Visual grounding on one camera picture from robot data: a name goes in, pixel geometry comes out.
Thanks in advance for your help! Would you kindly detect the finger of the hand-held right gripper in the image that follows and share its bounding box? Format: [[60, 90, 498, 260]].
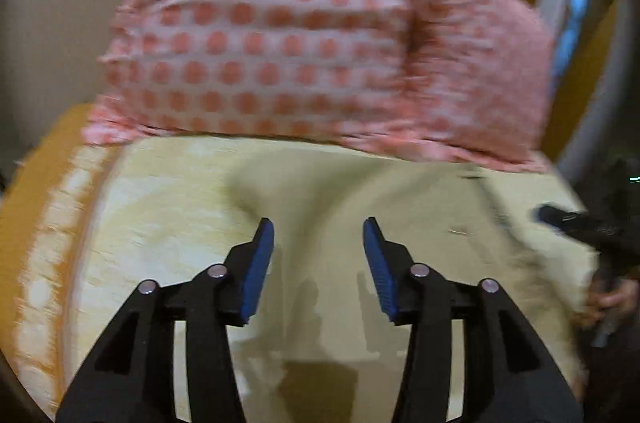
[[534, 203, 583, 235]]

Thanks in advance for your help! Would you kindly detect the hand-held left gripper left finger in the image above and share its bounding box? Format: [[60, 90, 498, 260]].
[[55, 217, 275, 423]]

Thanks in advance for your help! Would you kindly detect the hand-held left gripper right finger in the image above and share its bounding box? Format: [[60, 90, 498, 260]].
[[363, 217, 585, 423]]

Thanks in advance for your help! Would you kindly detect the cream yellow bedsheet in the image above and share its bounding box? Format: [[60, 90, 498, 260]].
[[65, 136, 601, 423]]

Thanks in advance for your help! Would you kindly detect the person's right hand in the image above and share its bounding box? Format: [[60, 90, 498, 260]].
[[582, 275, 640, 329]]

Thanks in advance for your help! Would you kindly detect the orange patterned bedsheet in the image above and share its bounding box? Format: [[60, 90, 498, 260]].
[[0, 103, 121, 419]]

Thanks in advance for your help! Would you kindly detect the pink polka dot pillow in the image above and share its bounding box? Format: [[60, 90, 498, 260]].
[[82, 0, 556, 174]]

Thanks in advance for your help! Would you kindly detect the white curved frame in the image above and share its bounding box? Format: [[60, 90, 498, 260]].
[[530, 0, 640, 174]]

